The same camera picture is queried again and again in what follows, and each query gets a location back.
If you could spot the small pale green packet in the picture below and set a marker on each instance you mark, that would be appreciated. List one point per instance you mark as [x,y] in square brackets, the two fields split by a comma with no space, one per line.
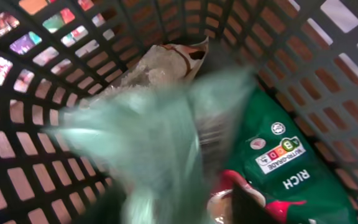
[163,146]

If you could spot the brown white snack bag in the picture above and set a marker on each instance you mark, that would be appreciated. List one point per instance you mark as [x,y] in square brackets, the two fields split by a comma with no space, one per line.
[162,65]

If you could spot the green Nescafe coffee bag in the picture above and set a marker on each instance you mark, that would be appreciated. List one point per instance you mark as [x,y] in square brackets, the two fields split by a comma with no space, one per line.
[273,175]

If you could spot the grey plastic basket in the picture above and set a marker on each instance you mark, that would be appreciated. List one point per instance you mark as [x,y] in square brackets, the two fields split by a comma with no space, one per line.
[305,52]

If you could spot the Kleenex tissue multipack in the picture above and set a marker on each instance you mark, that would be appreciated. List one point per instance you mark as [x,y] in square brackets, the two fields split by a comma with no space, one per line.
[34,67]

